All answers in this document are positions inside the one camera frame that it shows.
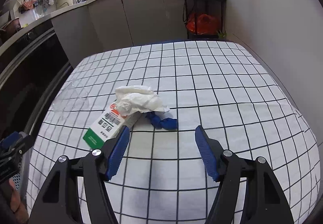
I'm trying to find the grey kitchen cabinet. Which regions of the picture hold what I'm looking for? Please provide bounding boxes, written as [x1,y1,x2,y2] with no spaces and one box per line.
[50,0,188,68]

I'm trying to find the white checked tablecloth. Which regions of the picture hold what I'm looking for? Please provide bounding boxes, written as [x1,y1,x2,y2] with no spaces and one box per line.
[26,40,318,224]

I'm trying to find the black built-in oven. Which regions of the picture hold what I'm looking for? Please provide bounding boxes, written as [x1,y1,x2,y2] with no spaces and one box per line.
[0,26,73,139]

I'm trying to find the blue glove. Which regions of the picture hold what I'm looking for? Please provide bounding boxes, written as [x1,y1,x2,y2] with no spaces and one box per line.
[145,111,178,131]

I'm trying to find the white tissue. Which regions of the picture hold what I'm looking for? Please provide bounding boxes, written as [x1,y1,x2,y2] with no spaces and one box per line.
[115,85,170,117]

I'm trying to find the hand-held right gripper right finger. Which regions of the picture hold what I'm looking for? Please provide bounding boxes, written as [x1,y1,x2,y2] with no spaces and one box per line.
[195,125,294,224]

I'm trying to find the brown wok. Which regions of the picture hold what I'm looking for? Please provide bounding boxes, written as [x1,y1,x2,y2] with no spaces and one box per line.
[0,18,23,38]

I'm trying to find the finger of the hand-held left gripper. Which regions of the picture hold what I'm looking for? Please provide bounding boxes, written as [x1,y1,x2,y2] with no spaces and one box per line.
[0,132,19,149]
[9,134,34,157]

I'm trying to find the grey perforated plastic basin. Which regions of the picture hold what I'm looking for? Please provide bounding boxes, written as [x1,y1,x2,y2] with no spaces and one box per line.
[11,131,36,224]

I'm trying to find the clear plastic container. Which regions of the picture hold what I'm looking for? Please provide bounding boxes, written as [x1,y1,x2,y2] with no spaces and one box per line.
[49,76,89,114]

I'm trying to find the person's left hand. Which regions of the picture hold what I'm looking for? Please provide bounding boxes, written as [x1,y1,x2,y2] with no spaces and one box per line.
[7,179,29,217]

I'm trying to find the red plastic bag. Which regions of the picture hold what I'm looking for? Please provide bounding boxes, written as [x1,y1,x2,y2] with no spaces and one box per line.
[186,12,220,34]

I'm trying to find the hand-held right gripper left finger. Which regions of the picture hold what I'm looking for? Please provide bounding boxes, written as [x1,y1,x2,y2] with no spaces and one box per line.
[28,125,130,224]

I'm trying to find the white green milk carton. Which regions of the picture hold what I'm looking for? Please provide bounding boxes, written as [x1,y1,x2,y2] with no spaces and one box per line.
[83,102,140,151]

